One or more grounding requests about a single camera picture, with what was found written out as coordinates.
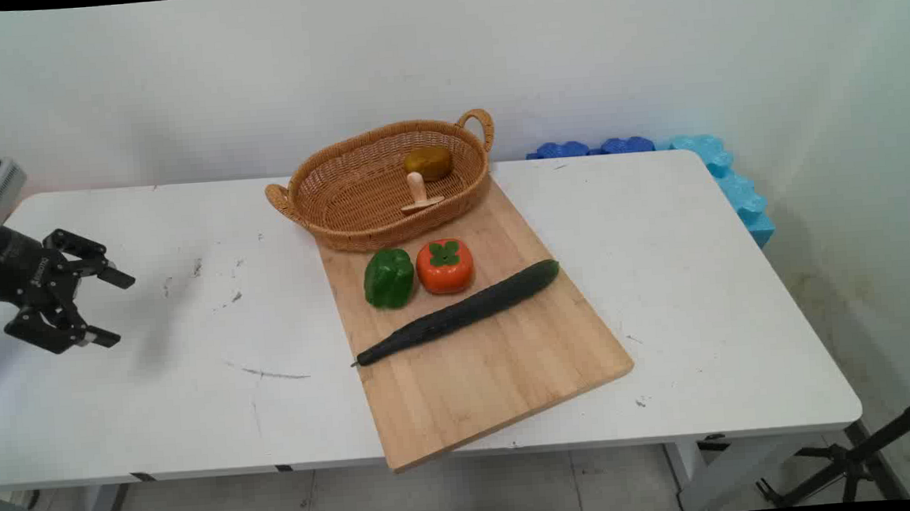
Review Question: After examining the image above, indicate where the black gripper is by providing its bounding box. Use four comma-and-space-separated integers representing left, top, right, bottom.
0, 218, 141, 358

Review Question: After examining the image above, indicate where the yellow-brown potato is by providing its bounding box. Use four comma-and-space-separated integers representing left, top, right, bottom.
404, 145, 453, 184

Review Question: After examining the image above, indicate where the woven wicker basket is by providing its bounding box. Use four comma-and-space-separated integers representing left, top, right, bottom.
260, 108, 502, 258

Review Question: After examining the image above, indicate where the green bell pepper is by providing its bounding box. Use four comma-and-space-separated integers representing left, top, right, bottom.
361, 247, 417, 311

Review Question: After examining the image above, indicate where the wooden toy mushroom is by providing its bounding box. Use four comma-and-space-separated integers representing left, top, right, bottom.
399, 170, 446, 215

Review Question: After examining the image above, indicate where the orange persimmon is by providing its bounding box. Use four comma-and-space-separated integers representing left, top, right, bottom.
415, 237, 476, 297

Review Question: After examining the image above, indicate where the dark green cucumber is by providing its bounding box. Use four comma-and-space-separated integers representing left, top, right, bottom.
345, 259, 566, 367

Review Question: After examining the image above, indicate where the wooden cutting board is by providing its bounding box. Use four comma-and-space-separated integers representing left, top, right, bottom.
312, 168, 640, 477

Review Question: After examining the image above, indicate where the dark blue foam mat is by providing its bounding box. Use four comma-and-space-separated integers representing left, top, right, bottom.
526, 140, 591, 161
600, 135, 655, 155

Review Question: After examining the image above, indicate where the light blue foam mat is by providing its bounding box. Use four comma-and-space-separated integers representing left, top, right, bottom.
669, 130, 777, 254

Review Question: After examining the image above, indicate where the black tripod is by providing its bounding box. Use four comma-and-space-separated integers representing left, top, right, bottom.
751, 390, 910, 509

